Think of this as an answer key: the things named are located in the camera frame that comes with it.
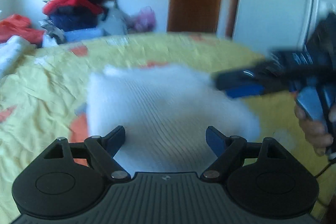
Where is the white knitted sweater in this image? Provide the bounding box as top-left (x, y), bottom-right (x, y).
top-left (86, 65), bottom-right (260, 174)

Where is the person's right hand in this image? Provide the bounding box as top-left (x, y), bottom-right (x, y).
top-left (294, 105), bottom-right (334, 156)

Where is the yellow carrot print bedsheet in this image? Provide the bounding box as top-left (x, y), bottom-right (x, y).
top-left (1, 34), bottom-right (327, 223)

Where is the light blue knitted cloth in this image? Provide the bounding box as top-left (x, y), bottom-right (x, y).
top-left (41, 27), bottom-right (107, 47)

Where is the pink purple plastic bag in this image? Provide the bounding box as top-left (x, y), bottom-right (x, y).
top-left (131, 6), bottom-right (156, 33)

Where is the grey bag beside pile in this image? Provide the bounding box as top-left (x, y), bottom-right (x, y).
top-left (99, 1), bottom-right (133, 35)

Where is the white printed quilt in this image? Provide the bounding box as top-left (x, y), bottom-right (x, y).
top-left (0, 35), bottom-right (36, 79)

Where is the navy blue garment on pile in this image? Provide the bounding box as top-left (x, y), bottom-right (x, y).
top-left (48, 6), bottom-right (100, 32)

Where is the orange red plastic bag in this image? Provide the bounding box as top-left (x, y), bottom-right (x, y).
top-left (0, 14), bottom-right (44, 44)

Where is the red jacket on pile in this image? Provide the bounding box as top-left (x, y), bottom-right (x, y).
top-left (42, 0), bottom-right (104, 15)

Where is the black cable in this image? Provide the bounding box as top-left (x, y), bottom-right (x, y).
top-left (313, 160), bottom-right (334, 179)

